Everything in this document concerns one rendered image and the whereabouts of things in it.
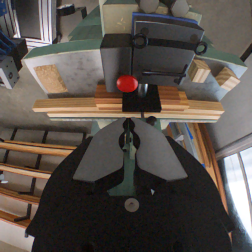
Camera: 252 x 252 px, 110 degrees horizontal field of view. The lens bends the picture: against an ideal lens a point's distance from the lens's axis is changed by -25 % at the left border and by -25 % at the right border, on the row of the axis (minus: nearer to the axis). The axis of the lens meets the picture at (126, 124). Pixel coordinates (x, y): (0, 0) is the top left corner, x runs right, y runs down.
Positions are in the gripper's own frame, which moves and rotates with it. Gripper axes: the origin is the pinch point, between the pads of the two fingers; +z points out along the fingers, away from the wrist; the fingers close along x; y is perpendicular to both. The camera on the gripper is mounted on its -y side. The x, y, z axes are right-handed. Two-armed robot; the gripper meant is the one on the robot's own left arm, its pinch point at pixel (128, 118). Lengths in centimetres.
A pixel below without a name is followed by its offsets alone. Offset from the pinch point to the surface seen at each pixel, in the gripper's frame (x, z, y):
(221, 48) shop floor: 99, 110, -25
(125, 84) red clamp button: -0.3, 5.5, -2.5
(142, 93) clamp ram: 3.4, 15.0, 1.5
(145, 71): 2.5, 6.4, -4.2
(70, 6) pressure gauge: -18.3, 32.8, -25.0
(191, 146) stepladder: 54, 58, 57
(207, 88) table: 24.5, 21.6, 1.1
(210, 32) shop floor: 78, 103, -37
